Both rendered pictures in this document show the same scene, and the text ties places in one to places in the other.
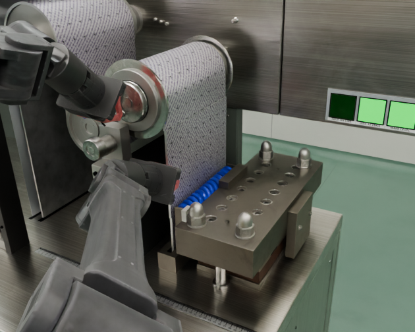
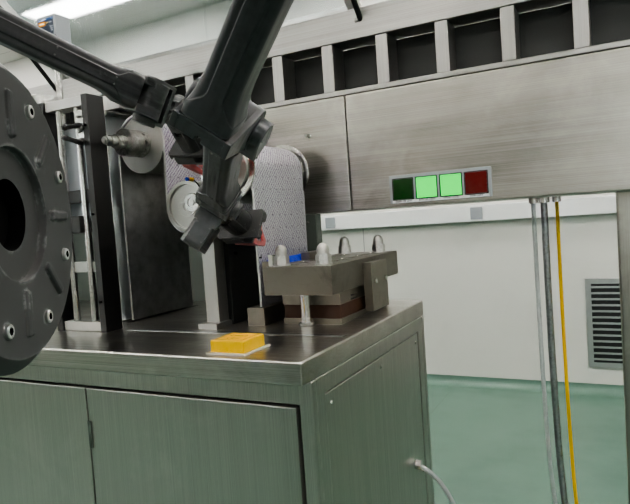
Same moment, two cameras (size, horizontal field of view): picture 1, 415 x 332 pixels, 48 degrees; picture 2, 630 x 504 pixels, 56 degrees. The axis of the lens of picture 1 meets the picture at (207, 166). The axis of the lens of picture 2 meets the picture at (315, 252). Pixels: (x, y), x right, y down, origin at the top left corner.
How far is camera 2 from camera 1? 0.65 m
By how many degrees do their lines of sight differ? 23
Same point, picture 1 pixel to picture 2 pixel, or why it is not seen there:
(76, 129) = (174, 212)
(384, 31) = (424, 121)
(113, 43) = not seen: hidden behind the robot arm
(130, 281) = not seen: hidden behind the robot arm
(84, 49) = not seen: hidden behind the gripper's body
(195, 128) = (277, 202)
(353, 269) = (477, 476)
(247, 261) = (326, 277)
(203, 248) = (288, 279)
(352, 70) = (405, 157)
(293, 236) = (370, 287)
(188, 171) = (273, 238)
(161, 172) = (250, 215)
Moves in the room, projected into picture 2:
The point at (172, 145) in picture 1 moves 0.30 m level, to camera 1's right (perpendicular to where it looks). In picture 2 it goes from (259, 204) to (392, 195)
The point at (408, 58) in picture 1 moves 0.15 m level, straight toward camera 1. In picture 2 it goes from (445, 138) to (435, 131)
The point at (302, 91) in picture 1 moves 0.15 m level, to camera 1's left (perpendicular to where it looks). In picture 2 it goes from (368, 184) to (310, 188)
